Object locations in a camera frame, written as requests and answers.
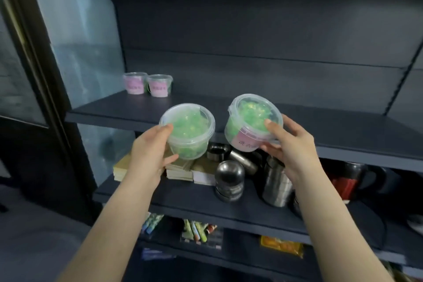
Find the person's left hand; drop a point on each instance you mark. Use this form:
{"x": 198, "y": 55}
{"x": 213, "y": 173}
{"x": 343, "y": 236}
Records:
{"x": 147, "y": 153}

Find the person's right hand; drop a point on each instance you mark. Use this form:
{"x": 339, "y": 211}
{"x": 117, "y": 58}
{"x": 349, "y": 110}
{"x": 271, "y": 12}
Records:
{"x": 297, "y": 149}

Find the person's left thumb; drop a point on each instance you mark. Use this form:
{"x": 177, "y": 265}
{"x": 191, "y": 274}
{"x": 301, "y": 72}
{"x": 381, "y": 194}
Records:
{"x": 162, "y": 129}

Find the person's right thumb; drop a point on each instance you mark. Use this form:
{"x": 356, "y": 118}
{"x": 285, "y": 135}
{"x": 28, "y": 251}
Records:
{"x": 273, "y": 129}

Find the clear plastic tub plain side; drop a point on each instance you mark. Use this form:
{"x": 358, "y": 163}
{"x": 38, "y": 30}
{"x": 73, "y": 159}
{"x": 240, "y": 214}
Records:
{"x": 190, "y": 139}

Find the clear plastic tub pink label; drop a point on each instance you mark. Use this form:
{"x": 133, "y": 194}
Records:
{"x": 243, "y": 126}

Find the person's right forearm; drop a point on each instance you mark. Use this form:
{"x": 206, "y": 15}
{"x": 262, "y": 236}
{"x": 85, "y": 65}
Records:
{"x": 333, "y": 225}

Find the person's left forearm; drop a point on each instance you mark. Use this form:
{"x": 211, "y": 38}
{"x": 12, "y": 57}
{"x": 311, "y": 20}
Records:
{"x": 112, "y": 229}

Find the green pieces in tub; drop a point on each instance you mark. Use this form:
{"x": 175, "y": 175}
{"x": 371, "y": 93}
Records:
{"x": 252, "y": 113}
{"x": 188, "y": 126}

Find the steel tube cup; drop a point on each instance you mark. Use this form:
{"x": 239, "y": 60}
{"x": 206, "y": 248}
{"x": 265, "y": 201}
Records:
{"x": 244, "y": 159}

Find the small tub pink label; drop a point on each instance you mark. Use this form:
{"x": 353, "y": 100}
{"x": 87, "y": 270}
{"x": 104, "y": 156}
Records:
{"x": 134, "y": 84}
{"x": 159, "y": 86}

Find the yellowish paper stack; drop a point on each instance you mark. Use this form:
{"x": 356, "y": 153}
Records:
{"x": 180, "y": 169}
{"x": 203, "y": 174}
{"x": 121, "y": 167}

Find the tall steel cup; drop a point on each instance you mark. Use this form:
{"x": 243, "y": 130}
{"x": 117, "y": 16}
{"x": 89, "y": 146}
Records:
{"x": 276, "y": 186}

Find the dark grey shelf unit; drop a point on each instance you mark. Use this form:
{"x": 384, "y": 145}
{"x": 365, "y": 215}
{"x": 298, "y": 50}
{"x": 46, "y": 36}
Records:
{"x": 264, "y": 70}

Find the black domed metal container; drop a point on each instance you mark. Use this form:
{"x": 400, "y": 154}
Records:
{"x": 229, "y": 179}

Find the black and red mug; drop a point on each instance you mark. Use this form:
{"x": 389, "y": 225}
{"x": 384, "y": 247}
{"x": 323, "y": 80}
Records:
{"x": 348, "y": 182}

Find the bundle of coloured pens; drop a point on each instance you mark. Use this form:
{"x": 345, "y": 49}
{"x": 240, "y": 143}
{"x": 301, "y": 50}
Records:
{"x": 152, "y": 223}

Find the pen set packet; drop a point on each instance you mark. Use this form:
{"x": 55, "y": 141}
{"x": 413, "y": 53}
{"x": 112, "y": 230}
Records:
{"x": 200, "y": 234}

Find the orange packet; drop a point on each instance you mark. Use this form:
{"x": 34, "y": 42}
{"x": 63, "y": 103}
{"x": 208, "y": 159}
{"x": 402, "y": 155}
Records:
{"x": 281, "y": 246}

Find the frosted glass side panel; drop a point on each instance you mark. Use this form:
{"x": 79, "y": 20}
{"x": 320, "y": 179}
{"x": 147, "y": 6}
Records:
{"x": 82, "y": 43}

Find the blue packet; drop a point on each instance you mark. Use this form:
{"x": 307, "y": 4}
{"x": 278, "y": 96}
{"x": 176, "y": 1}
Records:
{"x": 155, "y": 254}

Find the black framed glass door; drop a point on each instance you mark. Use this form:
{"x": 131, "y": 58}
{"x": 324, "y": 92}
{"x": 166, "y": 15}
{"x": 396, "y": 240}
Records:
{"x": 19, "y": 86}

